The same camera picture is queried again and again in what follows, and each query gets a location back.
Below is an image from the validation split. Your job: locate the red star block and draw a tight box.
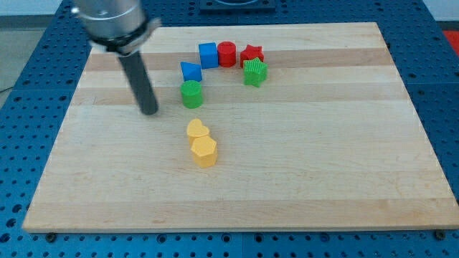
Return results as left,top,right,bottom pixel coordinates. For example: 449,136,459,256
240,44,265,68

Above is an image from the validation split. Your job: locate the green star block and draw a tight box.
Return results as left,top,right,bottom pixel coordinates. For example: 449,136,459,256
243,57,268,87

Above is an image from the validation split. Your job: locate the yellow heart block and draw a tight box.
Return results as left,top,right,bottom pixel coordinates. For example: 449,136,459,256
186,118,210,145

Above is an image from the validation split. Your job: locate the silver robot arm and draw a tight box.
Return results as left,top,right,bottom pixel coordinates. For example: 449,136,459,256
71,0,161,57

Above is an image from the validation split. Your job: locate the blue cube block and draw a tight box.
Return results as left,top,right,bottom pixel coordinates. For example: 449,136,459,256
199,42,219,69

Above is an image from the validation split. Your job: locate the red object at edge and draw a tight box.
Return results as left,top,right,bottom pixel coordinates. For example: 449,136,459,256
443,30,459,55

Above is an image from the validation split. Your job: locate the red cylinder block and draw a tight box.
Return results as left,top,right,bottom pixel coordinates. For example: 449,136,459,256
217,42,237,67

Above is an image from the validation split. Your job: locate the wooden board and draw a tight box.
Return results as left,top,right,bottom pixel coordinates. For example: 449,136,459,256
23,22,458,233

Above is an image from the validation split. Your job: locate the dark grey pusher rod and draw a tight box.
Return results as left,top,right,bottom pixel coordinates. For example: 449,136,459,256
118,52,158,115

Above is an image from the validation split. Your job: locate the yellow hexagon block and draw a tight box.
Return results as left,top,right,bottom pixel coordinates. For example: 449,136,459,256
191,135,218,168

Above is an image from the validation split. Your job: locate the green cylinder block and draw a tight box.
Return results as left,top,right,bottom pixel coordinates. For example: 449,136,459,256
180,80,203,109

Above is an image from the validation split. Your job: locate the blue triangle block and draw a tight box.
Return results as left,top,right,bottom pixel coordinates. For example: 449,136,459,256
180,62,202,82

